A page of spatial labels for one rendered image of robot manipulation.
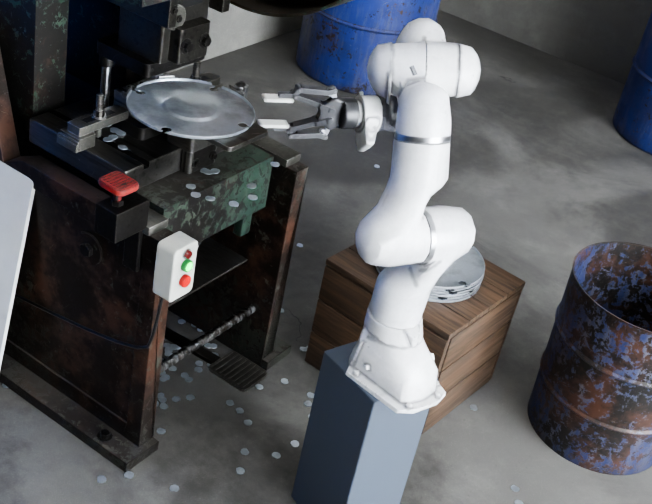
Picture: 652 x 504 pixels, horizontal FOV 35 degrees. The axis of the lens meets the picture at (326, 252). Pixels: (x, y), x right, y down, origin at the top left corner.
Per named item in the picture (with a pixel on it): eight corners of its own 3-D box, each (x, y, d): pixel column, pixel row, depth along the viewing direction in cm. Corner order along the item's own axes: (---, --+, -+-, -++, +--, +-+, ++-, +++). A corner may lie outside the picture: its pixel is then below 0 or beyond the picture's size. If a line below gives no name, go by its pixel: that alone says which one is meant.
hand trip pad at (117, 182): (139, 214, 210) (142, 182, 206) (118, 224, 206) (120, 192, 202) (114, 200, 213) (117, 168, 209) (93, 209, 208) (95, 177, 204)
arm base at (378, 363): (459, 396, 217) (476, 344, 210) (391, 422, 207) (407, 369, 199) (394, 334, 231) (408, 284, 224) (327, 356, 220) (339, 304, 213)
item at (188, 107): (102, 113, 223) (102, 110, 223) (161, 70, 247) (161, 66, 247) (224, 153, 218) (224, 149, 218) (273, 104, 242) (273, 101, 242)
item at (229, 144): (261, 180, 238) (270, 128, 231) (222, 199, 227) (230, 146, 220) (181, 137, 248) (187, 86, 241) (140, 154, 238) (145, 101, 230)
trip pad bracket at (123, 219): (143, 272, 222) (151, 194, 211) (111, 290, 215) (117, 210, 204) (123, 260, 224) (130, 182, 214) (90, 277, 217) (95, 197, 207)
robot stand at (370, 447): (394, 522, 245) (439, 378, 221) (334, 549, 235) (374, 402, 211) (349, 471, 256) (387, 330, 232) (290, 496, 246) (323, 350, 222)
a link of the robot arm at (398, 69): (453, 146, 192) (461, 50, 187) (364, 142, 193) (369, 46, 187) (444, 127, 211) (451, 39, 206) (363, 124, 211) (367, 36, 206)
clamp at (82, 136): (131, 132, 234) (134, 90, 229) (75, 153, 222) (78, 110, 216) (112, 121, 237) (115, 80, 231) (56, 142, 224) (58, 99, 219)
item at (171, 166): (253, 138, 256) (256, 116, 252) (123, 196, 222) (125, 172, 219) (163, 92, 268) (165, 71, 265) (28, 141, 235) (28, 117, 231)
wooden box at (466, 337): (492, 378, 297) (526, 281, 279) (417, 438, 271) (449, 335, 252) (383, 310, 316) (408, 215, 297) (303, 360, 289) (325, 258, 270)
